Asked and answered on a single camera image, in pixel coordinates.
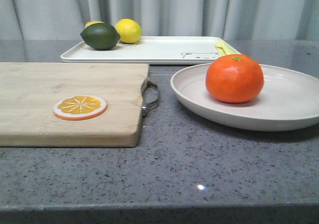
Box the yellow plastic fork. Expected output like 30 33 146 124
215 39 240 57

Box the white round plate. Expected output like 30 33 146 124
170 63 319 131

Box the white rectangular tray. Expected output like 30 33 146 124
61 36 221 65

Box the grey curtain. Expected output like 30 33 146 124
0 0 319 40

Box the orange slice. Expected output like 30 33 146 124
52 95 108 121

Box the wooden cutting board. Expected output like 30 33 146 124
0 62 149 147

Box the orange fruit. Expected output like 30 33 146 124
205 54 264 103

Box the yellow lemon right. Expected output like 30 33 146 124
115 18 142 44

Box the yellow lemon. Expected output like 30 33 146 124
115 18 142 44
84 21 104 28

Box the metal cutting board handle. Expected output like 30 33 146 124
141 80 160 117

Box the yellow lemon left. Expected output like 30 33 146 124
84 21 104 28

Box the green lime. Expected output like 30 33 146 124
80 23 120 50

